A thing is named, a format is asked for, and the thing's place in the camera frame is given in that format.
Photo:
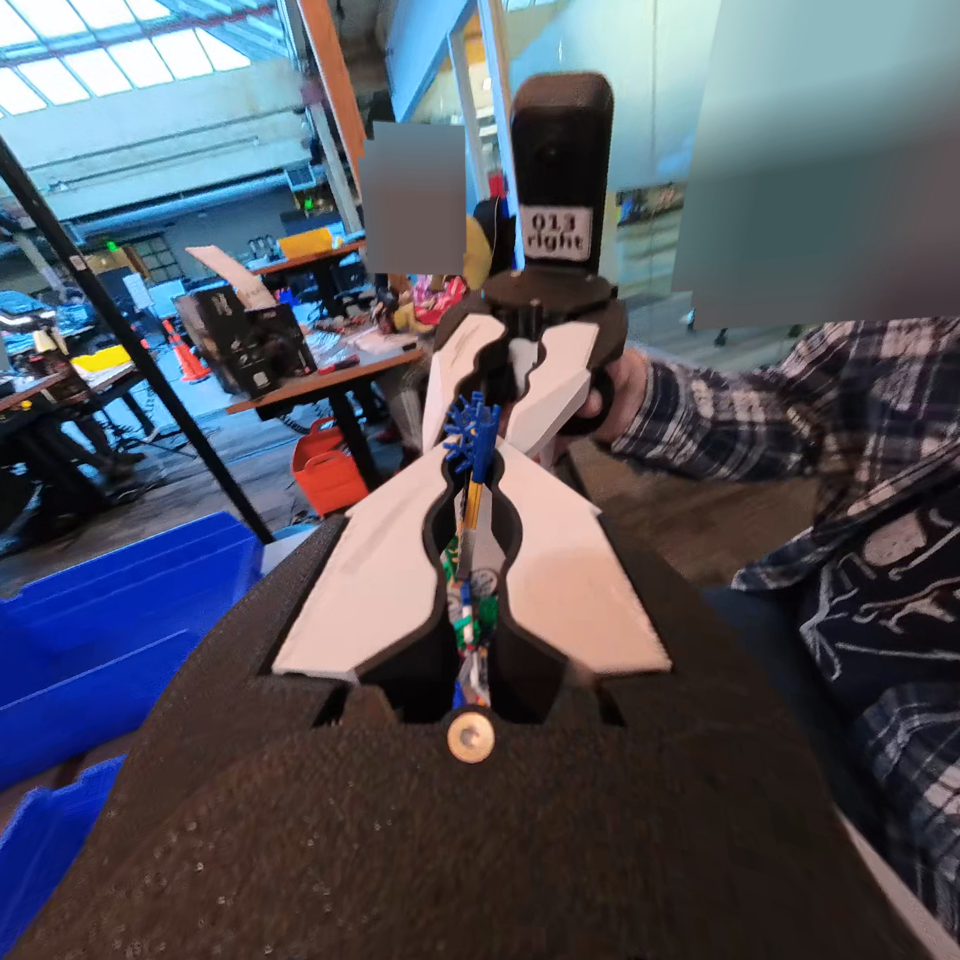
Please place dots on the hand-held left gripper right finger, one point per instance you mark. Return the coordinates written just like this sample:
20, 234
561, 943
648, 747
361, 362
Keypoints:
585, 600

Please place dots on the black metal pole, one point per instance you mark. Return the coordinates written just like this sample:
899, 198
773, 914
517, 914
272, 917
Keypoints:
135, 345

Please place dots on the orange traffic cone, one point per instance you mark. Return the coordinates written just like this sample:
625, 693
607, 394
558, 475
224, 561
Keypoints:
186, 360

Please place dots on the red rod toy assembly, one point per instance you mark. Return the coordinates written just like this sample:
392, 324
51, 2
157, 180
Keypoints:
477, 615

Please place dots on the person's clothed body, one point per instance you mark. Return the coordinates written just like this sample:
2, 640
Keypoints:
870, 600

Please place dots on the person's right hand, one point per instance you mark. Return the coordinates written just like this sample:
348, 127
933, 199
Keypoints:
627, 393

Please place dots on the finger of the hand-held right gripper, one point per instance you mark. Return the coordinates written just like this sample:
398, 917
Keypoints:
555, 375
458, 360

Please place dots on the black product carton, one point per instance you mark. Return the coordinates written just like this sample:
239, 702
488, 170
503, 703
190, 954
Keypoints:
248, 342

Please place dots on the person's right forearm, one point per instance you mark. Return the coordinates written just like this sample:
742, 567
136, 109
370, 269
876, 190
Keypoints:
735, 405

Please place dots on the blue plastic bin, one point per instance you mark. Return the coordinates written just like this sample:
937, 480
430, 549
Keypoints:
53, 855
105, 645

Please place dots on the yellow box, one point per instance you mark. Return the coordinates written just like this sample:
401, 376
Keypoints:
305, 243

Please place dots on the blue connector orange rod piece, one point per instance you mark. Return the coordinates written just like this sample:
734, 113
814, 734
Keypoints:
473, 435

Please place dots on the red crate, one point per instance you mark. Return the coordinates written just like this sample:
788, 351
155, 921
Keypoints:
327, 473

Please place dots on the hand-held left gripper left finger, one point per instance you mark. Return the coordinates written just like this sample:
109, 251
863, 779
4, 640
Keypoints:
360, 600

